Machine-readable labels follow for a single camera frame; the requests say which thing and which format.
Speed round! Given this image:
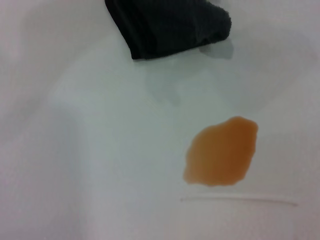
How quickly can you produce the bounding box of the brown liquid stain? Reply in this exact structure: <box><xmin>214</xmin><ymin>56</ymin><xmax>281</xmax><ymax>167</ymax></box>
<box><xmin>182</xmin><ymin>116</ymin><xmax>259</xmax><ymax>188</ymax></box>

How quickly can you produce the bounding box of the dark rag with loop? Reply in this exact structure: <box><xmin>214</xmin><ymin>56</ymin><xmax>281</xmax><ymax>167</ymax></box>
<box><xmin>104</xmin><ymin>0</ymin><xmax>233</xmax><ymax>60</ymax></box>

